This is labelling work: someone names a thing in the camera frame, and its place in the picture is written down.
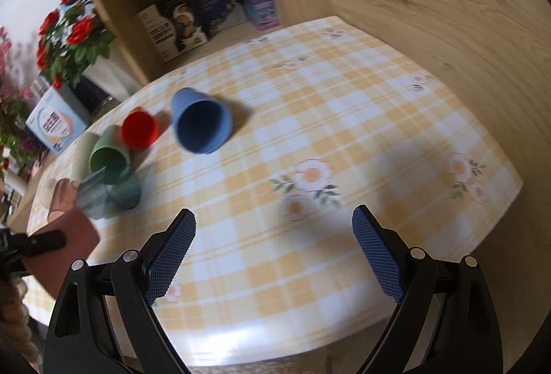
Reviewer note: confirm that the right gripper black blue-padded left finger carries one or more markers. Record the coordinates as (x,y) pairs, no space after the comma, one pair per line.
(81,338)

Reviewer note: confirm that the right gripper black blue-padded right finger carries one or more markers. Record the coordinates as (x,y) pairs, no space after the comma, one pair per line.
(466,337)

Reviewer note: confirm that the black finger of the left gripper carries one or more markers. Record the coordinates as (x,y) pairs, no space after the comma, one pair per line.
(16,246)

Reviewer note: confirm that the pink plastic cup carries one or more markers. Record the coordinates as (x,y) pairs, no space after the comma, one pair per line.
(51,267)

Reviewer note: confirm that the teal transparent cup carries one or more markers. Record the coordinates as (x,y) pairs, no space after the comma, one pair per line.
(105,194)

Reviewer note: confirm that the beige plastic cup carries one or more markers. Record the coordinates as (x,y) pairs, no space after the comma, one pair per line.
(81,162)

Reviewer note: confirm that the green plastic cup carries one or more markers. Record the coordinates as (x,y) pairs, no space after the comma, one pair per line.
(111,156)

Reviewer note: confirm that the red plastic cup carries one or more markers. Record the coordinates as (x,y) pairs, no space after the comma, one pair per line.
(139,129)

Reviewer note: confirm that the blue plastic cup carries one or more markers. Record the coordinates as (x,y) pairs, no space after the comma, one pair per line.
(201,123)

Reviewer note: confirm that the pink blossom bouquet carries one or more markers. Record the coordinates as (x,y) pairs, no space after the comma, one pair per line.
(17,141)

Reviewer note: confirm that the light blue carton box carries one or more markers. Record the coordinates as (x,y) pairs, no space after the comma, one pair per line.
(58,119)

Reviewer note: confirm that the dark glass jar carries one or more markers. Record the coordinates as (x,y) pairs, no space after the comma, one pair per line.
(95,100)

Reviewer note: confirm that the white vase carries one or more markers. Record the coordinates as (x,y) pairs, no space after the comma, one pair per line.
(112,79)

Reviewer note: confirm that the yellow checkered tablecloth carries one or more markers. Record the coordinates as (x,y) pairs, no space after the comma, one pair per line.
(327,118)

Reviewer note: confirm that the red rose bouquet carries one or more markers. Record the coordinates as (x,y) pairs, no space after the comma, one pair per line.
(70,39)

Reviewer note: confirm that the white snack box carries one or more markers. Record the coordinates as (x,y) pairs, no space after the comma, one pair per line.
(161,31)

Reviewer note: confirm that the dark cartoon box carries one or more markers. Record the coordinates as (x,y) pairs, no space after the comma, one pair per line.
(182,15)

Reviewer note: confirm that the dark blue box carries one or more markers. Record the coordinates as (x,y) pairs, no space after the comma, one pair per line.
(219,15)

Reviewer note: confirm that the purple small box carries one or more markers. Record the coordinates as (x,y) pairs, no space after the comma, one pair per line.
(262,13)

